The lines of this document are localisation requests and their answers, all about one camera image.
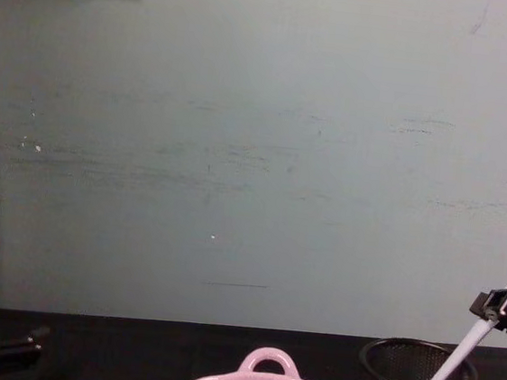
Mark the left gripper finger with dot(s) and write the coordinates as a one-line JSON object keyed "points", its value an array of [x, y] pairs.
{"points": [[15, 345]]}

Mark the white plastic stick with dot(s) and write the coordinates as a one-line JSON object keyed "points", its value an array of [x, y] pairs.
{"points": [[463, 348]]}

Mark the black table cloth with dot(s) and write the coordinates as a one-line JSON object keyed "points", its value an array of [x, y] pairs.
{"points": [[136, 354]]}

